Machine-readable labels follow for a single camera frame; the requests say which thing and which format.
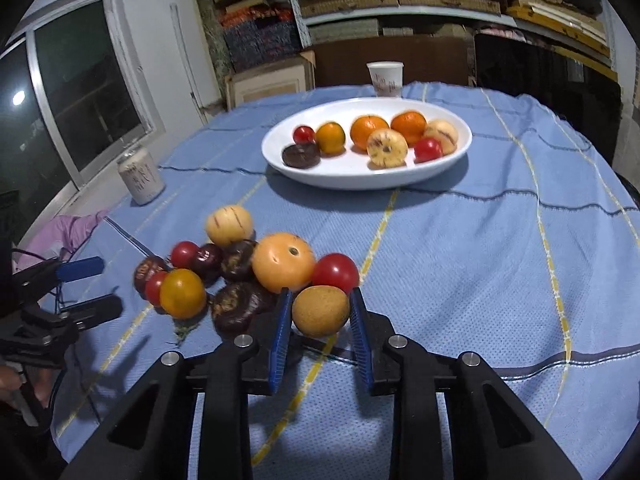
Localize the stack of blue patterned boxes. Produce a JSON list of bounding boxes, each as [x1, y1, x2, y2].
[[222, 20, 303, 73]]

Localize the black flat panel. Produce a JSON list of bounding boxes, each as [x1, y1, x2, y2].
[[472, 32, 623, 166]]

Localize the dark red plum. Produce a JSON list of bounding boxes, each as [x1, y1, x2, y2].
[[192, 243, 224, 283]]

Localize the orange-red patterned boxes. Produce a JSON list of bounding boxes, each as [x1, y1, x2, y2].
[[217, 5, 296, 28]]

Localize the person's left hand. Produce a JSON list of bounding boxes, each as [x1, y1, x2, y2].
[[0, 367, 53, 406]]

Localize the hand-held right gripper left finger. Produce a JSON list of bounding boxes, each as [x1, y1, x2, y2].
[[60, 287, 296, 480]]

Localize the yellow striped pepino melon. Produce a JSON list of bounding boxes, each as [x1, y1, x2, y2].
[[366, 129, 408, 170], [206, 204, 255, 248], [424, 119, 459, 155]]

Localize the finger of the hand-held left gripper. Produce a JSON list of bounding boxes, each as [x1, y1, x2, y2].
[[22, 295, 123, 333], [15, 256, 104, 293]]

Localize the blue checked tablecloth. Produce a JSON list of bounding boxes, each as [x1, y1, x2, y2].
[[37, 82, 640, 480]]

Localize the brown sapodilla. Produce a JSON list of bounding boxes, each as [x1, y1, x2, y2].
[[292, 285, 350, 338]]

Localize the white framed sliding window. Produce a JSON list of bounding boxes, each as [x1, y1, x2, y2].
[[0, 0, 166, 241]]

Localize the pale orange persimmon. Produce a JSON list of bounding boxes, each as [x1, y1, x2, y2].
[[251, 232, 317, 293]]

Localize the white paper cup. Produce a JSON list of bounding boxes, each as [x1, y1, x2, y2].
[[366, 61, 404, 97]]

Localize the yellow tomato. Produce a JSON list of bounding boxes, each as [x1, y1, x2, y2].
[[160, 268, 207, 320]]

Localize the pink patterned cloth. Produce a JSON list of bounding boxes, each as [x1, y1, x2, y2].
[[480, 27, 526, 43]]

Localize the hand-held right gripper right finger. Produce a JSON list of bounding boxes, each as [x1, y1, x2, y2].
[[349, 287, 583, 480]]

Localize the grey-white woven box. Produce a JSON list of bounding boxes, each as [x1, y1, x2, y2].
[[307, 19, 381, 43]]

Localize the white oval plate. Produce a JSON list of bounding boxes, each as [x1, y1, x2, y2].
[[261, 97, 473, 191]]

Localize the brown board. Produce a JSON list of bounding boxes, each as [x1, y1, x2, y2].
[[310, 35, 476, 91]]

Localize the orange-yellow tomato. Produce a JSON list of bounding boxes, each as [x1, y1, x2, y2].
[[315, 121, 347, 156]]

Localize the green patterned board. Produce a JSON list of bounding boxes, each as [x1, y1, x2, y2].
[[197, 0, 236, 98]]

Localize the white metal shelf rack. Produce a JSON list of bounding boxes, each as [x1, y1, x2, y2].
[[280, 0, 616, 68]]

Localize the stack of yellow flat boxes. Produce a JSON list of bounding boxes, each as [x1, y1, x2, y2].
[[505, 0, 613, 68]]

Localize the dark purple mangosteen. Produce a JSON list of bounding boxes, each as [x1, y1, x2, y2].
[[220, 240, 258, 282], [133, 255, 171, 297], [211, 281, 276, 333], [281, 143, 322, 169]]

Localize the narrow white board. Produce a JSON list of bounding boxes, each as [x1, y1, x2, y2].
[[169, 2, 208, 126]]

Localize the white beverage can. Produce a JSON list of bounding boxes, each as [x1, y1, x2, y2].
[[117, 146, 166, 206]]

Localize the pink garment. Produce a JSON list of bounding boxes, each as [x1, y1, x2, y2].
[[17, 210, 111, 266]]

